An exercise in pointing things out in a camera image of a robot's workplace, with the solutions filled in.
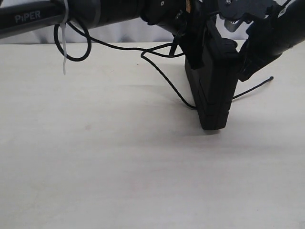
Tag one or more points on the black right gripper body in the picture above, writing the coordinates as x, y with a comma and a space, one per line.
258, 13

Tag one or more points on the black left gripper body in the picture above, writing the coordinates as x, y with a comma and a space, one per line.
185, 20

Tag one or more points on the black plastic case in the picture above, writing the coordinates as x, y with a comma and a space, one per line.
212, 77

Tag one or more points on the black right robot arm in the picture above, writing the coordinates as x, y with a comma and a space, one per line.
274, 28

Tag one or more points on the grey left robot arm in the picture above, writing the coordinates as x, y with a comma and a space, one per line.
89, 13

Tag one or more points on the white curtain backdrop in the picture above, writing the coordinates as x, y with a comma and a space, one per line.
128, 31

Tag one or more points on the white zip tie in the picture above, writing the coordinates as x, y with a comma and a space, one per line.
63, 36

